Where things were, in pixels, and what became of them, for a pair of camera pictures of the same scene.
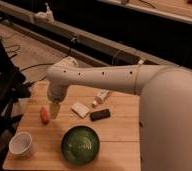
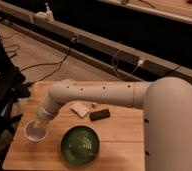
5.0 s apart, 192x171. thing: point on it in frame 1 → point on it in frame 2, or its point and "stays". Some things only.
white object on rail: [45, 16] stays
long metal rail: [78, 41] stays
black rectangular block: [99, 114] stays
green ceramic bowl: [80, 145] stays
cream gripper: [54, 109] → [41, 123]
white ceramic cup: [21, 146] → [36, 133]
